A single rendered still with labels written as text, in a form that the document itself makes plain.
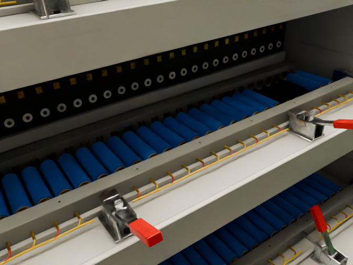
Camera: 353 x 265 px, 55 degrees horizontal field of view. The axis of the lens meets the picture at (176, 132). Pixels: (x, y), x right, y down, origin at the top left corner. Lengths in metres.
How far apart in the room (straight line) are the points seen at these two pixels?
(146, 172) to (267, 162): 0.14
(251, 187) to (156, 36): 0.19
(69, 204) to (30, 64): 0.13
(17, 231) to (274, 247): 0.34
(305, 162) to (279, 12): 0.18
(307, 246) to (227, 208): 0.22
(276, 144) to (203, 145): 0.10
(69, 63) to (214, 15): 0.15
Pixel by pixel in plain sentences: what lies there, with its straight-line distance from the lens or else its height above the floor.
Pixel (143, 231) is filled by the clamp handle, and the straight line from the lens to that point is 0.27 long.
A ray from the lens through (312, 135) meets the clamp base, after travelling 0.45.
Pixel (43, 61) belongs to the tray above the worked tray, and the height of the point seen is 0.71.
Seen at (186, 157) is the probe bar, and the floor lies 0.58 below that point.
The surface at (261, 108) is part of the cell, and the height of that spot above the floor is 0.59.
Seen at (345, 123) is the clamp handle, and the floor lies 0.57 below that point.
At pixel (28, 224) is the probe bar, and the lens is 0.33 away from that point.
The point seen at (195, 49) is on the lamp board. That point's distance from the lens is 0.51.
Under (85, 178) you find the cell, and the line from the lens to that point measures 0.37.
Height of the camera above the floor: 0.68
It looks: 12 degrees down
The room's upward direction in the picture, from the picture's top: 15 degrees counter-clockwise
